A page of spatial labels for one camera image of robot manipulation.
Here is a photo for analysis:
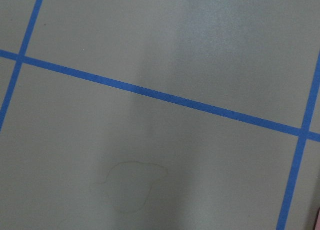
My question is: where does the pink plastic bin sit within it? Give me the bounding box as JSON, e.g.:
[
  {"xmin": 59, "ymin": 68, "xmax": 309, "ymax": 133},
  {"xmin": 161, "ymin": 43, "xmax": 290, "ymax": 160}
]
[{"xmin": 313, "ymin": 209, "xmax": 320, "ymax": 230}]

